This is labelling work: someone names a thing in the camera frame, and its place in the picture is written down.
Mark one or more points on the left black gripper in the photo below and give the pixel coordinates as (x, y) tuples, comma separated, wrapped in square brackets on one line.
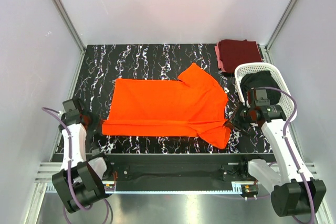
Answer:
[(96, 121)]

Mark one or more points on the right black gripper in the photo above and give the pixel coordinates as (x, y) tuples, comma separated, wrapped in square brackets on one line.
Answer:
[(237, 120)]

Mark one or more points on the orange t shirt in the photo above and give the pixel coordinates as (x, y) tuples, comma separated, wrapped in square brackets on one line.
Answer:
[(191, 106)]

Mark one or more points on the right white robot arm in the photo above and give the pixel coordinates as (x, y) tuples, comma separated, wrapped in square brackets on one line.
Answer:
[(293, 189)]

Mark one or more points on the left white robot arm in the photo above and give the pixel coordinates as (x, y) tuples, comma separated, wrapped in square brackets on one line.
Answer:
[(79, 182)]

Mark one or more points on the black t shirt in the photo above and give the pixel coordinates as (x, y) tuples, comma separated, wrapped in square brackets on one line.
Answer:
[(261, 79)]

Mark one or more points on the folded pink t shirt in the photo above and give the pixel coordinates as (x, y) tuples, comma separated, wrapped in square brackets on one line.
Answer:
[(219, 62)]

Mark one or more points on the white plastic laundry basket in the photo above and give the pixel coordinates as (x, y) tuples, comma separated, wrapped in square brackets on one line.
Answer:
[(285, 102)]

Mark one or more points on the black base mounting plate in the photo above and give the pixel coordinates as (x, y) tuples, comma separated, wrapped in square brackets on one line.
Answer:
[(136, 166)]

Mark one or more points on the folded maroon t shirt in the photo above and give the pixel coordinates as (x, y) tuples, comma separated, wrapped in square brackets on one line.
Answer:
[(237, 52)]

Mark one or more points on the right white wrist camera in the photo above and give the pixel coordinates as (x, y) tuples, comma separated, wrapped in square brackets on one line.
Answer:
[(246, 95)]

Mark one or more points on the aluminium front rail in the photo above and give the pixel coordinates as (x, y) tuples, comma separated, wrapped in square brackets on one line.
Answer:
[(47, 169)]

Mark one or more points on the white slotted cable duct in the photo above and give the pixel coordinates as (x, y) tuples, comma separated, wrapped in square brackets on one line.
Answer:
[(234, 189)]

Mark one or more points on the left aluminium frame post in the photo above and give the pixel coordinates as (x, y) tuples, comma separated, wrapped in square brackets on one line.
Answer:
[(69, 24)]

